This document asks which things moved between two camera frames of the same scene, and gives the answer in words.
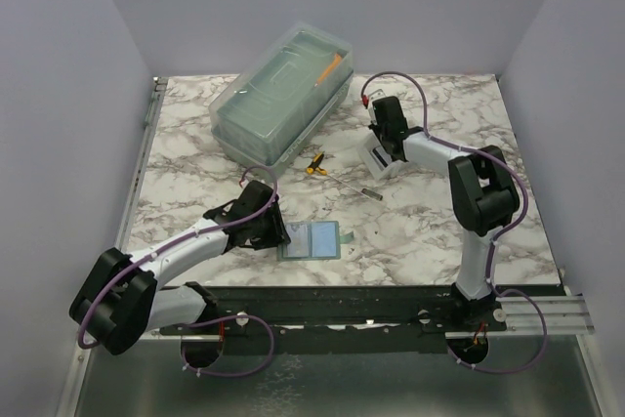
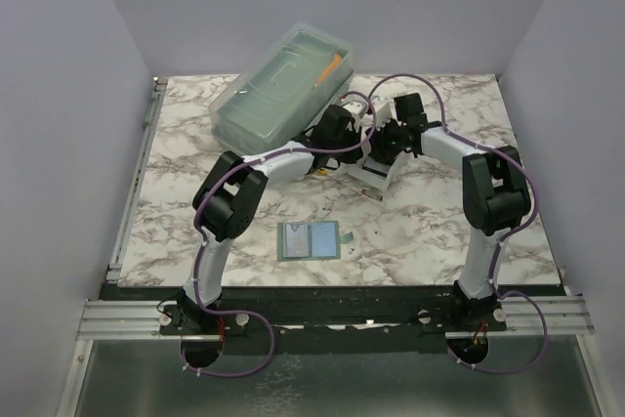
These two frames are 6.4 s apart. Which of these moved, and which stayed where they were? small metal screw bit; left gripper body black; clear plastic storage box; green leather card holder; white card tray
Moved: white card tray; left gripper body black
Stayed: green leather card holder; clear plastic storage box; small metal screw bit
